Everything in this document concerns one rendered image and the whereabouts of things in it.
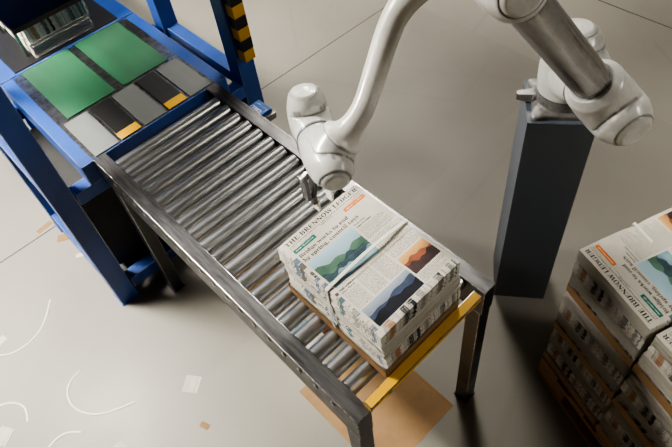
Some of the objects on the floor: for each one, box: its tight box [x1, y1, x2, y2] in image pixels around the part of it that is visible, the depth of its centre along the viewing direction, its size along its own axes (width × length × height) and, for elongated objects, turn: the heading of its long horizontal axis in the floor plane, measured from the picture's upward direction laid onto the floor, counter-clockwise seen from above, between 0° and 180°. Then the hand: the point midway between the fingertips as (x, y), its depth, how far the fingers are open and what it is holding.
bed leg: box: [453, 307, 490, 404], centre depth 209 cm, size 6×6×68 cm
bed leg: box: [114, 191, 185, 293], centre depth 252 cm, size 6×6×68 cm
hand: (322, 197), depth 182 cm, fingers open, 4 cm apart
